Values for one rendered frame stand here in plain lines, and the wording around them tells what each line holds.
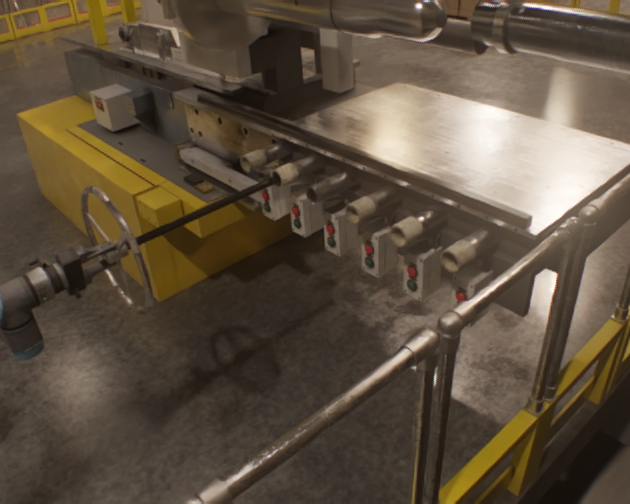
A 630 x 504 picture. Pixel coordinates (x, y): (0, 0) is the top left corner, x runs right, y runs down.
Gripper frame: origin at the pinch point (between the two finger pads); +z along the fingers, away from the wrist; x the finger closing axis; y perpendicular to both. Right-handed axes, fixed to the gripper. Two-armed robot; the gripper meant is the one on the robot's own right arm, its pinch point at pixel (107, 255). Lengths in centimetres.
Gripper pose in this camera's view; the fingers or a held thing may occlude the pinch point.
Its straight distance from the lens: 168.5
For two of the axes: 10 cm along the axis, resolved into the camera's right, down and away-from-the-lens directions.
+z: 7.6, -4.0, 5.1
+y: 6.4, 6.2, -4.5
